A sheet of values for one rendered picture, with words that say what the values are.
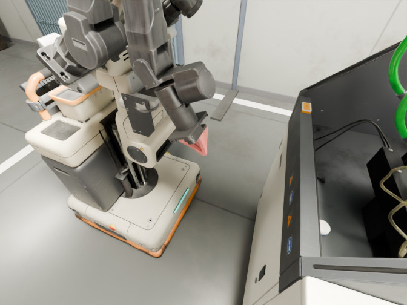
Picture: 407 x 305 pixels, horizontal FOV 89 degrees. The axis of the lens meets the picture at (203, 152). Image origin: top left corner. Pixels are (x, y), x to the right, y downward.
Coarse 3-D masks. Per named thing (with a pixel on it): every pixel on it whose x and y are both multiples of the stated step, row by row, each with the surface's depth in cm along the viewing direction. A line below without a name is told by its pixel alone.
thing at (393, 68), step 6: (402, 42) 38; (402, 48) 38; (396, 54) 39; (402, 54) 39; (396, 60) 40; (390, 66) 41; (396, 66) 40; (390, 72) 41; (396, 72) 41; (390, 78) 42; (396, 78) 42; (396, 84) 42; (396, 90) 43; (402, 90) 43
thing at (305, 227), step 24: (312, 120) 72; (288, 144) 82; (312, 144) 63; (288, 168) 72; (312, 168) 57; (288, 192) 64; (312, 192) 52; (312, 216) 47; (312, 240) 44; (288, 264) 48
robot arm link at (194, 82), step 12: (144, 60) 38; (144, 72) 39; (168, 72) 42; (180, 72) 39; (192, 72) 38; (204, 72) 39; (144, 84) 42; (156, 84) 40; (180, 84) 40; (192, 84) 39; (204, 84) 39; (180, 96) 41; (192, 96) 40; (204, 96) 39
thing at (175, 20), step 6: (162, 0) 73; (168, 0) 71; (162, 6) 73; (168, 6) 72; (174, 6) 73; (168, 12) 73; (174, 12) 73; (168, 18) 75; (174, 18) 76; (168, 24) 78
